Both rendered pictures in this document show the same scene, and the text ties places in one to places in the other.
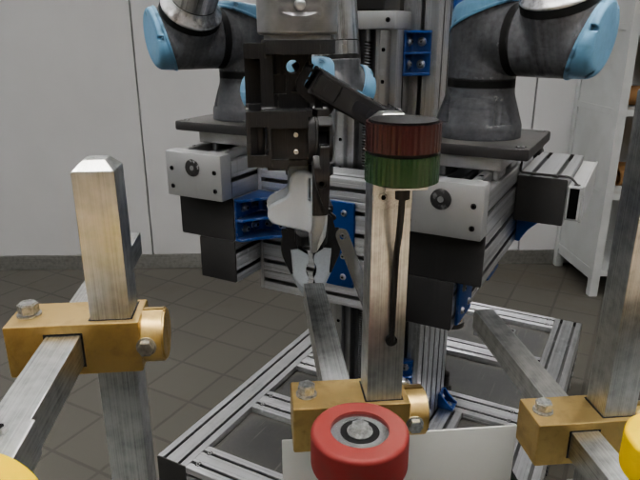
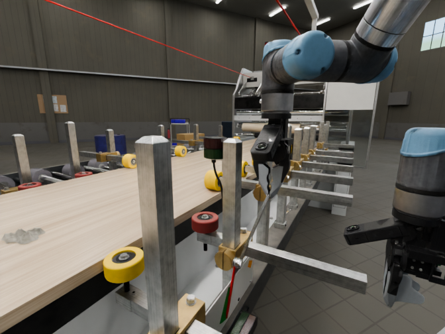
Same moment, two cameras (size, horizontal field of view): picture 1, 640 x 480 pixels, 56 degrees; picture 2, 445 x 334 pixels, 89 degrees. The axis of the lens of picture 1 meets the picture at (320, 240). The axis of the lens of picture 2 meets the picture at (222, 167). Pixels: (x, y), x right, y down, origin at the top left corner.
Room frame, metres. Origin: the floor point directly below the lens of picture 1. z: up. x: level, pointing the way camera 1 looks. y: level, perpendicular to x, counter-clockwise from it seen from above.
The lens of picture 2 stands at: (0.82, -0.52, 1.20)
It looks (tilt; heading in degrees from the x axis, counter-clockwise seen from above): 13 degrees down; 125
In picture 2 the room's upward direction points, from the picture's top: straight up
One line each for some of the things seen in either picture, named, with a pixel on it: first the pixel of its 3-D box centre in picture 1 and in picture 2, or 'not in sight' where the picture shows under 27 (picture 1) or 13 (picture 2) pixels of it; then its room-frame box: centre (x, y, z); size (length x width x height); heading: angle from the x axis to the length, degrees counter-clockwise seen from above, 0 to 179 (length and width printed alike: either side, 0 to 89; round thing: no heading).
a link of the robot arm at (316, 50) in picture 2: not in sight; (308, 60); (0.68, -0.04, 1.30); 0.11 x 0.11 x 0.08; 45
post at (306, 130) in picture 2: not in sight; (304, 165); (0.42, 0.93, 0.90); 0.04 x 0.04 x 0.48; 6
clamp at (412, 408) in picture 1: (358, 414); (234, 248); (0.52, -0.04, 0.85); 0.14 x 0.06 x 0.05; 96
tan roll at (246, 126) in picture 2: not in sight; (285, 128); (-0.28, 2.48, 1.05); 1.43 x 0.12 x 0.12; 6
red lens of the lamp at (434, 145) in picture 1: (403, 134); (215, 142); (0.48, -0.07, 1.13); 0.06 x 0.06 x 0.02
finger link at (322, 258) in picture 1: (319, 268); (404, 294); (0.89, 0.00, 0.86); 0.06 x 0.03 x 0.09; 6
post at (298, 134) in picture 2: not in sight; (295, 173); (0.45, 0.69, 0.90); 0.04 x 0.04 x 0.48; 6
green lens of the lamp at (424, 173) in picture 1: (402, 166); (215, 152); (0.48, -0.07, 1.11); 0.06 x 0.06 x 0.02
